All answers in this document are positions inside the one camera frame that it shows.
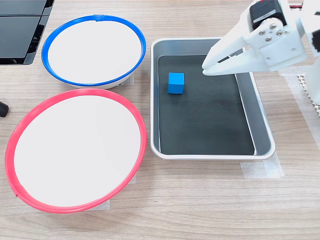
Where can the small blue cube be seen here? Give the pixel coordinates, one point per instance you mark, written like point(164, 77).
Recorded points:
point(176, 83)

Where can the steel tray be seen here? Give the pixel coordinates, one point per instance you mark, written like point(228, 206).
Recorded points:
point(260, 120)

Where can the black tray mat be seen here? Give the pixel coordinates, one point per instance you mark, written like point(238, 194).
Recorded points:
point(205, 120)

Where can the clear tape strip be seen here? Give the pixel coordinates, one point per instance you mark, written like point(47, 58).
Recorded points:
point(262, 170)

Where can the white plate blue rim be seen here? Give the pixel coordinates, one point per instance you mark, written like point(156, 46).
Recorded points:
point(95, 52)

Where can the white plate red rim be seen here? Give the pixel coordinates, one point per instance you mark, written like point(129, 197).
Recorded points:
point(75, 152)

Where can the black glossy panel device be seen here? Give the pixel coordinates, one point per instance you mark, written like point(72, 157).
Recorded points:
point(17, 37)

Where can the black cylindrical foot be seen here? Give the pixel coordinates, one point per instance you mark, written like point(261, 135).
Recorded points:
point(3, 109)

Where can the pale perforated base plate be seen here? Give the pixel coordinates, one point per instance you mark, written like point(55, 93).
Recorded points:
point(302, 78)

